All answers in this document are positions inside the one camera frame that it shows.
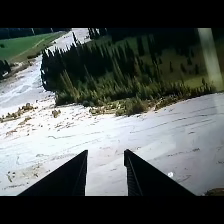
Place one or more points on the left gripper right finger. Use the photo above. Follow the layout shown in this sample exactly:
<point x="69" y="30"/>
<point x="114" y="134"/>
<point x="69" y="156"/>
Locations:
<point x="143" y="180"/>

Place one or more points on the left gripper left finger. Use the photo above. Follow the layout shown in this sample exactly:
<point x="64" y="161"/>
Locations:
<point x="71" y="178"/>

